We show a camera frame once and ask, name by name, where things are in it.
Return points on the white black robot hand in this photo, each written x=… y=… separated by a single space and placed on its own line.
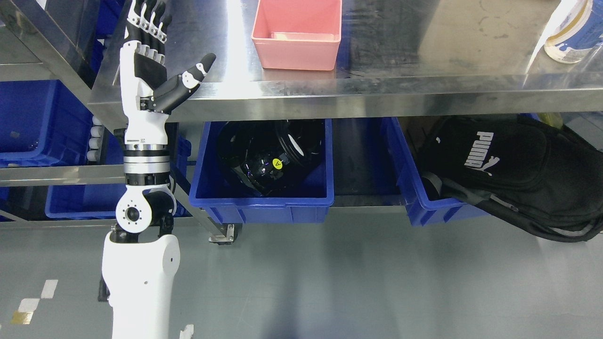
x=148 y=95

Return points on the pink plastic storage box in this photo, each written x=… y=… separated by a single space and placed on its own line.
x=302 y=35

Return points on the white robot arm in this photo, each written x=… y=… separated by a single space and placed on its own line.
x=140 y=254

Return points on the blue bin upper left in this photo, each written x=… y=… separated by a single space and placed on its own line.
x=42 y=124

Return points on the blue bin lower left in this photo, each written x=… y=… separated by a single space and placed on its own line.
x=83 y=202

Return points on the black helmet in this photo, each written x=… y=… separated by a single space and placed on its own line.
x=269 y=158

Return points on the blue bin with helmet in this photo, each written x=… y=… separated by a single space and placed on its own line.
x=307 y=203

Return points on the stainless steel table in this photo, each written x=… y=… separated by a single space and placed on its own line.
x=396 y=58

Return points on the blue bin under backpack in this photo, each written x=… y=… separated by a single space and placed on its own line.
x=421 y=209

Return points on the black Puma backpack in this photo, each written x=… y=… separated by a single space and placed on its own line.
x=541 y=179

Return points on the white blue bottle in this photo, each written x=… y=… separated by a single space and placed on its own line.
x=578 y=33

